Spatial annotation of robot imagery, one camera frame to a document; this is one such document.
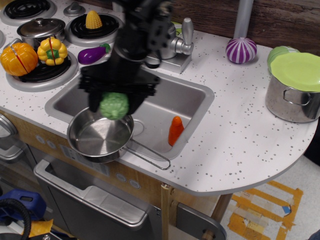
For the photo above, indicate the orange toy pumpkin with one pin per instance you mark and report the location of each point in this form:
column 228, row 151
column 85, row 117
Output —
column 19, row 59

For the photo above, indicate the large steel pot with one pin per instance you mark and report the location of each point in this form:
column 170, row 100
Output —
column 290, row 104

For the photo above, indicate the steel sink basin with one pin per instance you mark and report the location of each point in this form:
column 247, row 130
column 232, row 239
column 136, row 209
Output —
column 152, row 120

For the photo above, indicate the stove burner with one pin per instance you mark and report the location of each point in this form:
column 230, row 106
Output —
column 19, row 12
column 44, row 77
column 78, row 34

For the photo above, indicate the silver stove knob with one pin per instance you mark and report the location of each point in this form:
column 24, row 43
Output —
column 74, row 10

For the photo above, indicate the blue device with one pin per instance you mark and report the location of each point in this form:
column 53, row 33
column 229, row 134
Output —
column 33, row 202

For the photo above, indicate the steel frying pan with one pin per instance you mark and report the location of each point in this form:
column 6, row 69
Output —
column 101, row 140

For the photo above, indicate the purple toy eggplant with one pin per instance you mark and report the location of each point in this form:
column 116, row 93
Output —
column 91, row 55

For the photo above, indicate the purple striped toy onion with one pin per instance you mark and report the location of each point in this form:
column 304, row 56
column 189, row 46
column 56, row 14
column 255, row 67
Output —
column 241, row 50

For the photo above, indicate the grey vertical post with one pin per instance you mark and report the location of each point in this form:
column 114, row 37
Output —
column 243, row 18

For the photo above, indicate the green toy squash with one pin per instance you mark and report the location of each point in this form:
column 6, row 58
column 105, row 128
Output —
column 114, row 105

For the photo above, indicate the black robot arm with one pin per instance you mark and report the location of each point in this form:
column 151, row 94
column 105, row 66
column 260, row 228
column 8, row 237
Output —
column 145, row 31

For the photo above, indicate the front left stove burner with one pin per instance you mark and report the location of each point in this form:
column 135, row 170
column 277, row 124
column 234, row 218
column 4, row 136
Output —
column 44, row 77

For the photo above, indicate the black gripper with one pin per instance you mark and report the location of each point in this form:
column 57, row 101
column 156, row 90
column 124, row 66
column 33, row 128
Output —
column 120, row 76

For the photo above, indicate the silver toy faucet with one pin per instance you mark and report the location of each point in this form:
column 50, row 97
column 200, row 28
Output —
column 177, row 53

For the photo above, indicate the orange toy carrot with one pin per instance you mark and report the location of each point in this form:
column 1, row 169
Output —
column 175, row 130

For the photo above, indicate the back left stove burner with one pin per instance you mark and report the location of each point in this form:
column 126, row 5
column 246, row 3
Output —
column 19, row 12

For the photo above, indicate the small lidded steel pot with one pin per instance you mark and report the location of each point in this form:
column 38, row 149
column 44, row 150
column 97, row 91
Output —
column 35, row 31

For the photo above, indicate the grey oven door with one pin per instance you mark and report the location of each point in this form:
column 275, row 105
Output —
column 92, row 209

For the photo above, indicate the yellow toy corn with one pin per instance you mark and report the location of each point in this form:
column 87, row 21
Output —
column 93, row 20

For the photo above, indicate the yellow toy bell pepper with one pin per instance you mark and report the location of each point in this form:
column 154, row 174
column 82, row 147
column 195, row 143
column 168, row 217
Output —
column 52, row 51

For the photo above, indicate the back right stove burner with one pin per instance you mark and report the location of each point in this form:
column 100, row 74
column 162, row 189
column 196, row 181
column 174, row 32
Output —
column 78, row 34

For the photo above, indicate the light green plate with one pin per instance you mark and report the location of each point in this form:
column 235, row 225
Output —
column 298, row 70

